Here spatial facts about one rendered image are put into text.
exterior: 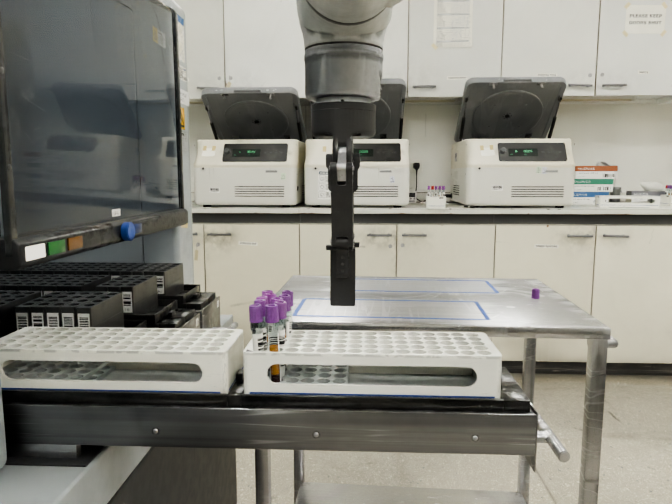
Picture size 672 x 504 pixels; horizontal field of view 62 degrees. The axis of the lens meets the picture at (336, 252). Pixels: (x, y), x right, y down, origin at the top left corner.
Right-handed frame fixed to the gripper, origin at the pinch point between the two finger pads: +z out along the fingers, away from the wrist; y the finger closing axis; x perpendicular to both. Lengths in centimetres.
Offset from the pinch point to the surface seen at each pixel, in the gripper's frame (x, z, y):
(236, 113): 71, -48, 258
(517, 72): -86, -69, 258
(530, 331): -30.1, 13.4, 25.1
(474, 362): -15.1, 8.9, -4.8
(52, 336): 36.9, 8.3, 0.7
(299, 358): 4.8, 8.7, -4.8
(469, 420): -14.4, 14.9, -6.6
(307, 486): 11, 67, 67
